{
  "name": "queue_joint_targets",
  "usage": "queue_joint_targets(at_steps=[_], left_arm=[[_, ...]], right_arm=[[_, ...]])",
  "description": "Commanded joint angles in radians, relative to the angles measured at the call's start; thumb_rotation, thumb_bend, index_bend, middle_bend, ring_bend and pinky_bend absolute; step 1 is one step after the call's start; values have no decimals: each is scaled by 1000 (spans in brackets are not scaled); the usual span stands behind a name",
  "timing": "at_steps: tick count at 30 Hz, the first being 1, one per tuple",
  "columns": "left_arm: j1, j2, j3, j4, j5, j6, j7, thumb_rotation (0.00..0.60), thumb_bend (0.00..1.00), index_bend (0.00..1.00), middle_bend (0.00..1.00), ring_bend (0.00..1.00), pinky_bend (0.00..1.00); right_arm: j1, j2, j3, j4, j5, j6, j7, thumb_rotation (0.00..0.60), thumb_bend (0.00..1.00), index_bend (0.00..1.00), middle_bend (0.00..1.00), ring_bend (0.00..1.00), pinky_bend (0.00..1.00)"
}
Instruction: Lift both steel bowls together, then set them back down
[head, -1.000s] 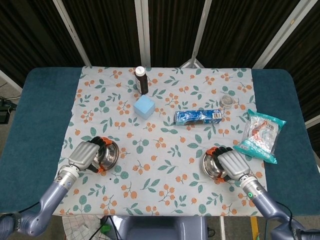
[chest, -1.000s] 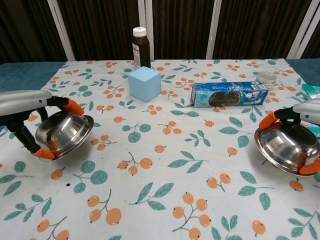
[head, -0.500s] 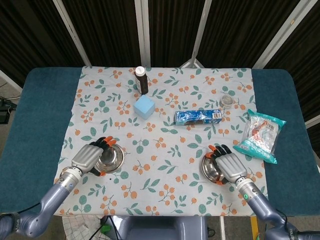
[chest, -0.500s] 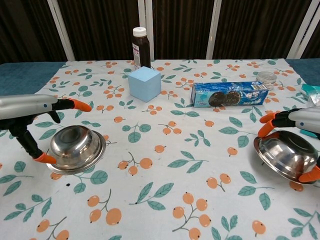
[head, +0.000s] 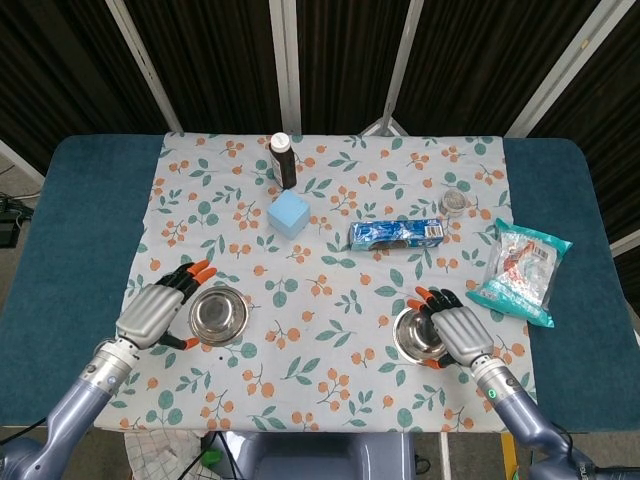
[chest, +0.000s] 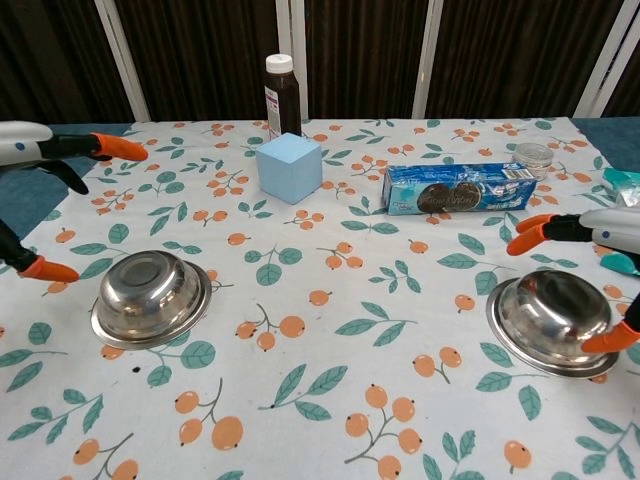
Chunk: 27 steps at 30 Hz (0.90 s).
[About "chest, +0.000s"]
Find clear round plastic container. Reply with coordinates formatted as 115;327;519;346
510;142;556;179

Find floral print tablecloth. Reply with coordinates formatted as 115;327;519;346
0;117;640;480

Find teal snack bag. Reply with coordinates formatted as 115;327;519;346
597;167;640;278

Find white partition frame post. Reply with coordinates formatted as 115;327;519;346
412;0;446;120
94;0;151;122
276;0;309;121
574;0;640;119

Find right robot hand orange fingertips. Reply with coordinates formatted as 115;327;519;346
506;207;640;355

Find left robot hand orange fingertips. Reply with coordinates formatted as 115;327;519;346
0;119;150;284

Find small stainless steel bowl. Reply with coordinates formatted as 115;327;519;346
485;267;621;380
89;249;214;351

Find brown bottle white cap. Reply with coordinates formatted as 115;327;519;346
264;53;304;142

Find light blue cube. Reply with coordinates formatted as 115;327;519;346
255;132;322;205

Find blue cookie box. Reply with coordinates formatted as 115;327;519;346
382;162;539;217

